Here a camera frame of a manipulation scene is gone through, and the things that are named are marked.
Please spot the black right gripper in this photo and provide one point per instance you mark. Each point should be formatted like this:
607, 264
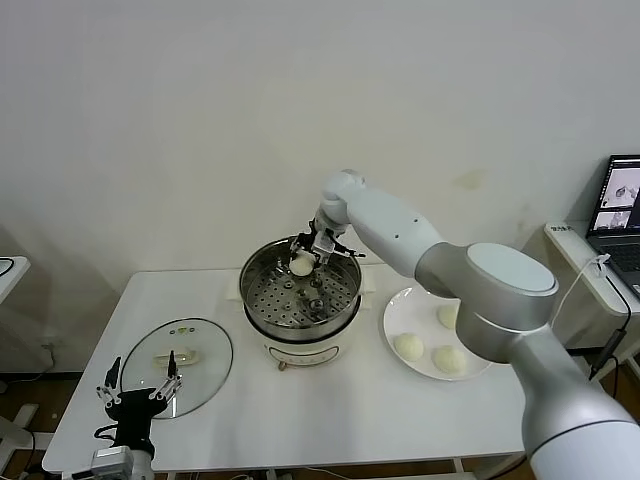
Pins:
307, 242

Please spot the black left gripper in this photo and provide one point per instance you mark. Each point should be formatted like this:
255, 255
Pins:
132, 412

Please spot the white steamed baozi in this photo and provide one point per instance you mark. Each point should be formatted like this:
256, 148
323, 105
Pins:
449, 361
446, 317
303, 266
409, 346

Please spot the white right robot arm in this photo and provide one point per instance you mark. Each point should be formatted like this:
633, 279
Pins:
390, 225

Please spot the stainless steel steamer basket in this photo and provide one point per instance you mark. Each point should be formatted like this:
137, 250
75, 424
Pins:
280, 305

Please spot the round glass pot lid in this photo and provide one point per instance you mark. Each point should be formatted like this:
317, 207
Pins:
212, 350

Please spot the cream electric cooking pot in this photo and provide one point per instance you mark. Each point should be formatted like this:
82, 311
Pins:
300, 351

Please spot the white round plate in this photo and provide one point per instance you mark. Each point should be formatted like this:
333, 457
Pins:
400, 320

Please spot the white printed label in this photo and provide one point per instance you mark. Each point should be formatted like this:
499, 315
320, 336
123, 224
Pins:
562, 230

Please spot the white side table with laptop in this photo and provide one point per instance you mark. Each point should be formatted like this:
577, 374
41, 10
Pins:
570, 247

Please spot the black laptop computer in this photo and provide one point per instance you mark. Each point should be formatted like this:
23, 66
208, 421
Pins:
615, 250

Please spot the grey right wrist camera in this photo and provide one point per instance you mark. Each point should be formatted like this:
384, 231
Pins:
326, 244

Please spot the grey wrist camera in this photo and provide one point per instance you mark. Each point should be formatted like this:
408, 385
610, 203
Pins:
326, 244
111, 460

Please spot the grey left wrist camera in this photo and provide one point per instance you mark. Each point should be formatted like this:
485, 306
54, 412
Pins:
111, 460

